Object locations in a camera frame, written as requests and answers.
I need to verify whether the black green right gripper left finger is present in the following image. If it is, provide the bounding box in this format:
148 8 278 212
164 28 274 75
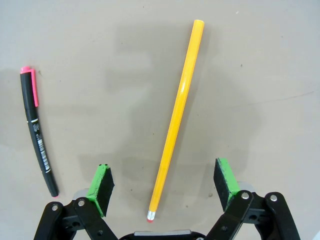
34 163 121 240

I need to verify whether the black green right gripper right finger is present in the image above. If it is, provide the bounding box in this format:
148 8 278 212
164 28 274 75
204 157 301 240

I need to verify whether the black pen with pink cap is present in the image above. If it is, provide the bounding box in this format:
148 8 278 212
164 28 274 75
19 65 60 199

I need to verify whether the yellow pencil with eraser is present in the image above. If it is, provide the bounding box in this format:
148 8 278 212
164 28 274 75
146 19 206 223

